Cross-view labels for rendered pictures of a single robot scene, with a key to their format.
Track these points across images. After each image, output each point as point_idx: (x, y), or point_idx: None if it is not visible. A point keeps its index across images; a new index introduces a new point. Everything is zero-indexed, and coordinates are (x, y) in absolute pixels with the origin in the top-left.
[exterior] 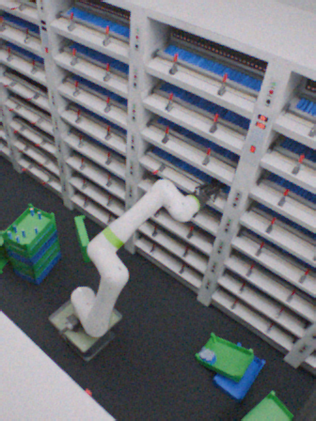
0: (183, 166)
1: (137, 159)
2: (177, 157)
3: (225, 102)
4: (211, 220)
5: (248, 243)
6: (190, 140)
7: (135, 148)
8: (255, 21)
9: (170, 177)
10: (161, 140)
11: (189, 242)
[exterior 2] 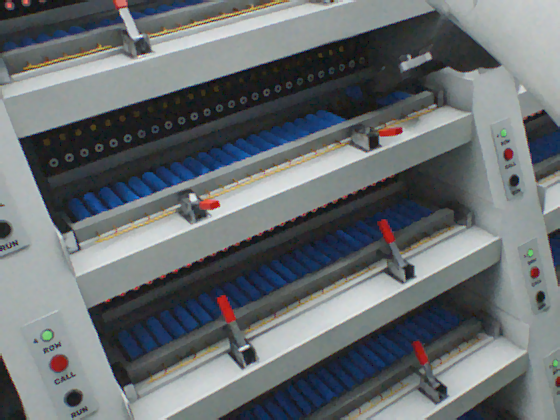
0: (239, 154)
1: (67, 274)
2: (232, 71)
3: None
4: (441, 239)
5: (552, 186)
6: (207, 2)
7: (23, 217)
8: None
9: (255, 198)
10: (123, 59)
11: (455, 413)
